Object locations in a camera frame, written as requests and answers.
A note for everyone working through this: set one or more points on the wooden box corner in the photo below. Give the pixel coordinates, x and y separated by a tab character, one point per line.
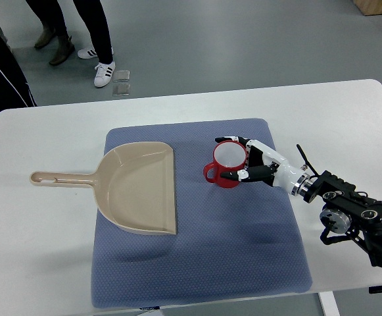
369	7

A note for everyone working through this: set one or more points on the olive brown boot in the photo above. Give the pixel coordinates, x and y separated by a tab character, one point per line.
64	50
45	38

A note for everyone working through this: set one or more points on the beige plastic dustpan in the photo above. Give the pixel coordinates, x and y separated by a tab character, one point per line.
133	185

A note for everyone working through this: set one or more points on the white striped sneaker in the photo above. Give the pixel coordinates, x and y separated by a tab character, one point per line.
104	74
91	52

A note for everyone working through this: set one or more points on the blue quilted mat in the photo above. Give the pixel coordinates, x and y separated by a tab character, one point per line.
231	243

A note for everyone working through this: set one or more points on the upper metal floor plate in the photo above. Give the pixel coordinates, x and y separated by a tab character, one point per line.
121	76

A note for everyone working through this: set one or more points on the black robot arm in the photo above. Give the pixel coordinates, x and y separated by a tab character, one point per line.
347	214

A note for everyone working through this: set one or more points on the white table leg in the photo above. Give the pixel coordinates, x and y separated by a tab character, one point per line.
328	304

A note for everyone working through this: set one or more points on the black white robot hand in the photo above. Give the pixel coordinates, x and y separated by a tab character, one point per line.
264	164

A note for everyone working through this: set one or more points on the red mug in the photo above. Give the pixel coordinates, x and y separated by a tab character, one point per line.
228	156

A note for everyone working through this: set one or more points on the lower metal floor plate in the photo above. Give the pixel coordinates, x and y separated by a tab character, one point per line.
121	89

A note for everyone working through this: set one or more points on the person in black trousers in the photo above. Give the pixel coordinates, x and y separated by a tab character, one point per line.
91	12

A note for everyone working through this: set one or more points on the metal floor plate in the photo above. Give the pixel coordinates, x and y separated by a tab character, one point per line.
121	89
121	76

